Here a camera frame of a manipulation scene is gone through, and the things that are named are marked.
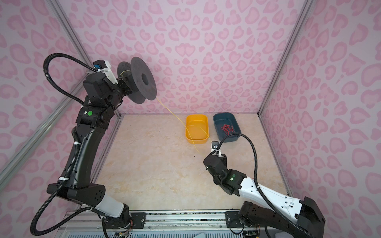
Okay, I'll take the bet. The dark grey cable spool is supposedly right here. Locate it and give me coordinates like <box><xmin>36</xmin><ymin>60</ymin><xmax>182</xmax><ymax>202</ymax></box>
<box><xmin>117</xmin><ymin>57</ymin><xmax>157</xmax><ymax>104</ymax></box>

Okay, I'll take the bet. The yellow plastic tray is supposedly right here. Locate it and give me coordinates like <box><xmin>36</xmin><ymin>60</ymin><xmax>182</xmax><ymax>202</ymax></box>
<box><xmin>186</xmin><ymin>114</ymin><xmax>209</xmax><ymax>144</ymax></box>

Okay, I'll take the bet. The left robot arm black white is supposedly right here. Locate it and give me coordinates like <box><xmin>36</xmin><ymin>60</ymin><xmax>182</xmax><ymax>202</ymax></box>
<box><xmin>30</xmin><ymin>70</ymin><xmax>133</xmax><ymax>236</ymax></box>

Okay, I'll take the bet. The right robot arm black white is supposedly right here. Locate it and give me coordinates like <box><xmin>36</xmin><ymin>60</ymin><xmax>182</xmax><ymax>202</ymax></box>
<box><xmin>203</xmin><ymin>155</ymin><xmax>326</xmax><ymax>238</ymax></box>

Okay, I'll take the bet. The teal plastic tray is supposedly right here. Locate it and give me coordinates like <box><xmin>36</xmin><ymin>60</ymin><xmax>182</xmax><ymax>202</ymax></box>
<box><xmin>213</xmin><ymin>112</ymin><xmax>241</xmax><ymax>141</ymax></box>

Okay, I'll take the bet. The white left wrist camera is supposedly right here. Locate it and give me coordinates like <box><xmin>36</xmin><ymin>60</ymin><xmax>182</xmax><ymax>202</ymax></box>
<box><xmin>93</xmin><ymin>60</ymin><xmax>119</xmax><ymax>85</ymax></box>

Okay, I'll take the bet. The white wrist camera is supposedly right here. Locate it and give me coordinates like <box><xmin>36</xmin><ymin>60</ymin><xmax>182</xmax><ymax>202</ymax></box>
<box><xmin>93</xmin><ymin>60</ymin><xmax>119</xmax><ymax>85</ymax></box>
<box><xmin>211</xmin><ymin>141</ymin><xmax>222</xmax><ymax>157</ymax></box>

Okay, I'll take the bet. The aluminium corner frame post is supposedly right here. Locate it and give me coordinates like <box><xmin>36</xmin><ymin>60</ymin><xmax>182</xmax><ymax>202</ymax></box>
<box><xmin>47</xmin><ymin>0</ymin><xmax>123</xmax><ymax>118</ymax></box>

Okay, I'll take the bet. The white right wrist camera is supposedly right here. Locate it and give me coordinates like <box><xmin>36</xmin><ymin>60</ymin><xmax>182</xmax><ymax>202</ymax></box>
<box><xmin>211</xmin><ymin>141</ymin><xmax>222</xmax><ymax>157</ymax></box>

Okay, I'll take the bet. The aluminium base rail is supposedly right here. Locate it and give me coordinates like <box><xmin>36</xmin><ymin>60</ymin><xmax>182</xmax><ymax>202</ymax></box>
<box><xmin>56</xmin><ymin>209</ymin><xmax>316</xmax><ymax>238</ymax></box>

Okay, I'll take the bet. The diagonal aluminium frame bar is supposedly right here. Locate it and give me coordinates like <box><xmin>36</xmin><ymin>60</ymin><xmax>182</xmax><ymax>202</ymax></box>
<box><xmin>0</xmin><ymin>69</ymin><xmax>94</xmax><ymax>191</ymax></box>

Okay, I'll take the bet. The right aluminium corner post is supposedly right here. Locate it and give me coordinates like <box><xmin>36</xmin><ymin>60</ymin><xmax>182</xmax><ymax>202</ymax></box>
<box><xmin>258</xmin><ymin>0</ymin><xmax>316</xmax><ymax>118</ymax></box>

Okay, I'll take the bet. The black right corrugated cable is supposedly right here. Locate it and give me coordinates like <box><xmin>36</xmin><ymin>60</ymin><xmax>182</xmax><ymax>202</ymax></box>
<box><xmin>211</xmin><ymin>132</ymin><xmax>320</xmax><ymax>238</ymax></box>

